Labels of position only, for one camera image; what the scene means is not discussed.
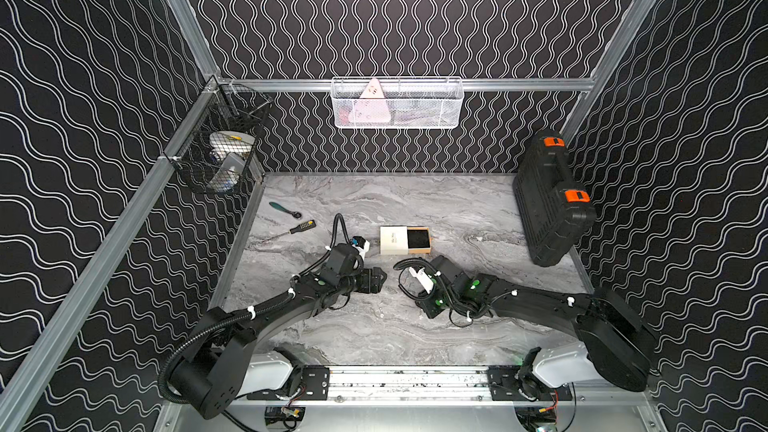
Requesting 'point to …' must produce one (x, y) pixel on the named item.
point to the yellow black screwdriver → (305, 225)
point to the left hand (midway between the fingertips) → (377, 271)
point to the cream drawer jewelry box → (405, 240)
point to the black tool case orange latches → (555, 213)
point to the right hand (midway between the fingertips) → (419, 299)
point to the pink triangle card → (371, 107)
